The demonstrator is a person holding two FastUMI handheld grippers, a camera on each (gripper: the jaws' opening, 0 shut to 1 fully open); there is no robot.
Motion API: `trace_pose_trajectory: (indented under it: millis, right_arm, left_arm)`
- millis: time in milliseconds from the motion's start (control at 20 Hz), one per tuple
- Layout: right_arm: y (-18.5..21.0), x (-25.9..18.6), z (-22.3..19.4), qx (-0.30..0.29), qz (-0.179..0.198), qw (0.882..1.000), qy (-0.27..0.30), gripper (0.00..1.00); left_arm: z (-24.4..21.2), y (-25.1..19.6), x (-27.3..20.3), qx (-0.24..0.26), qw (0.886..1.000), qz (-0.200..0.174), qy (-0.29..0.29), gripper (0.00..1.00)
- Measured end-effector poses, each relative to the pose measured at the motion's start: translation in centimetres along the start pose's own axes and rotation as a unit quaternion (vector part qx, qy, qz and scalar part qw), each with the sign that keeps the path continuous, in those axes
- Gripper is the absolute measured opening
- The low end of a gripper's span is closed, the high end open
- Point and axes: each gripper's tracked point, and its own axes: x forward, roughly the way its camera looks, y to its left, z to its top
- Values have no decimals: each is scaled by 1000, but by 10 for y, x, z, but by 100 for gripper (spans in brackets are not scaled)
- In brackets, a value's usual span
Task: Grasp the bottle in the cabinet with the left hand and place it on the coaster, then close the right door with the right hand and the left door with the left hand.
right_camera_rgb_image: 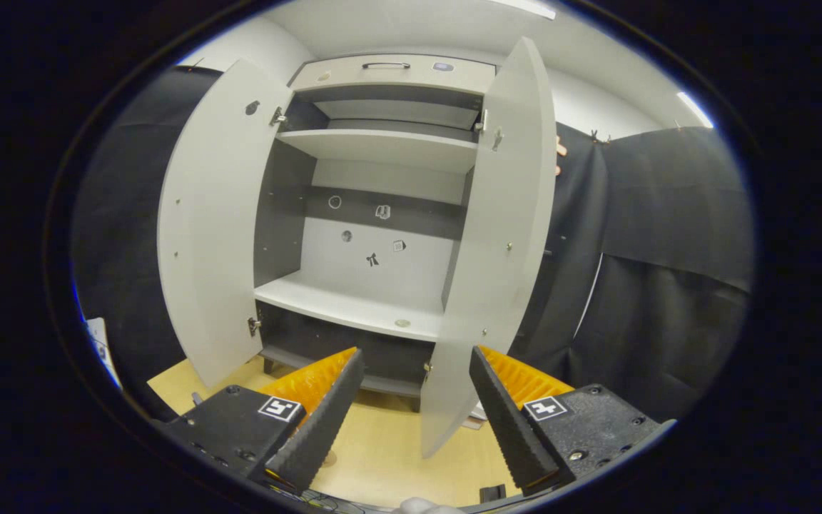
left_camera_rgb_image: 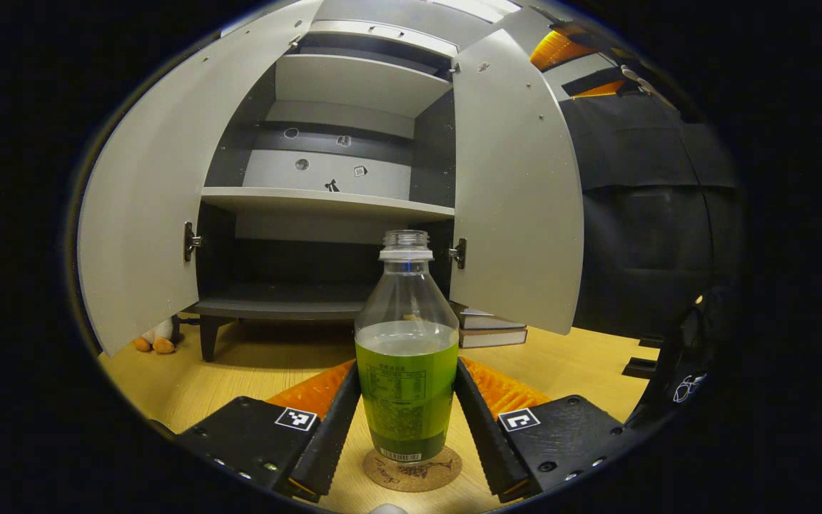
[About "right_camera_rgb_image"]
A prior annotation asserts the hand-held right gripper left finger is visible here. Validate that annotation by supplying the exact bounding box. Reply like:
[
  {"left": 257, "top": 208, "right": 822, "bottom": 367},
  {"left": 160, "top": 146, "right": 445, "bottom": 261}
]
[{"left": 161, "top": 347, "right": 366, "bottom": 495}]

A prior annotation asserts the white cabinet shelf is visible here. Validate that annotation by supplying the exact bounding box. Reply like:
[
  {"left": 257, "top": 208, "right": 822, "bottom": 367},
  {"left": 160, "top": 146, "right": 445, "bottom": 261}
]
[
  {"left": 254, "top": 270, "right": 447, "bottom": 342},
  {"left": 275, "top": 128, "right": 480, "bottom": 174}
]

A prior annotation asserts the white cabinet door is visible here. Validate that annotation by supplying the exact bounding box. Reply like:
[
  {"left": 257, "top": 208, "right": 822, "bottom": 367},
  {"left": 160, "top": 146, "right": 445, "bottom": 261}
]
[
  {"left": 157, "top": 59, "right": 294, "bottom": 388},
  {"left": 421, "top": 37, "right": 558, "bottom": 459}
]

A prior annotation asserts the white and grey cabinet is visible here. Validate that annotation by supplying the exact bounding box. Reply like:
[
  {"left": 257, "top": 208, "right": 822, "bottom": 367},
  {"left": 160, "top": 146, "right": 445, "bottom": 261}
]
[{"left": 253, "top": 54, "right": 497, "bottom": 400}]

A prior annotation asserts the ceiling light panel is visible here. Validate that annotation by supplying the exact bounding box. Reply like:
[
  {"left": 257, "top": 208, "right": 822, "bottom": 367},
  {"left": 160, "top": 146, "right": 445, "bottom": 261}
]
[
  {"left": 676, "top": 91, "right": 715, "bottom": 129},
  {"left": 486, "top": 0, "right": 557, "bottom": 20}
]

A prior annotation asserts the white cabinet drawer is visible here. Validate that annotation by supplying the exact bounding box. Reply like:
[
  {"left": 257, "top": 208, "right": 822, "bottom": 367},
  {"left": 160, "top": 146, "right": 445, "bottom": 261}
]
[{"left": 290, "top": 55, "right": 497, "bottom": 96}]

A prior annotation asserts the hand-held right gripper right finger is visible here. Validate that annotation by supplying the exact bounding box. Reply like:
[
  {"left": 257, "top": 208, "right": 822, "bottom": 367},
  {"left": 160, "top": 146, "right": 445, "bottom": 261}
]
[{"left": 469, "top": 346, "right": 676, "bottom": 497}]

